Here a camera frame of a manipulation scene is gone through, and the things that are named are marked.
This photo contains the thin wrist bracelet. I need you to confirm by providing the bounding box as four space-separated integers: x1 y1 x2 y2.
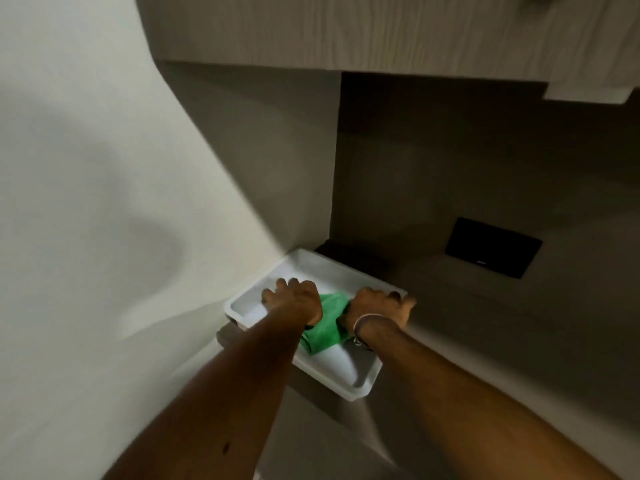
352 313 396 347

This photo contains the black wall switch plate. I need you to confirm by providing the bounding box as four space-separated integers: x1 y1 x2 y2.
444 217 544 280

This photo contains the person's right hand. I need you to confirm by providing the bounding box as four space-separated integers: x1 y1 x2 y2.
338 287 418 335

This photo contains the person's left forearm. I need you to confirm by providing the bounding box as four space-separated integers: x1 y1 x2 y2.
102 311 313 480

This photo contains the person's left hand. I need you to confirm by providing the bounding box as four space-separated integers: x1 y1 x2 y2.
261 278 324 327

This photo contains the green cloth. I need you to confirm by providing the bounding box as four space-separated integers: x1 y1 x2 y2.
300 293 356 356

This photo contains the wooden overhead cabinet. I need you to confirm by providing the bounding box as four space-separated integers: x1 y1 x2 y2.
134 0 640 105

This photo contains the white plastic tray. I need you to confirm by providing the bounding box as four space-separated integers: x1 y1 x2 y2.
223 248 410 401

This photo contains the person's right forearm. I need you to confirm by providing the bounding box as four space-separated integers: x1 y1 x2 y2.
353 317 621 480

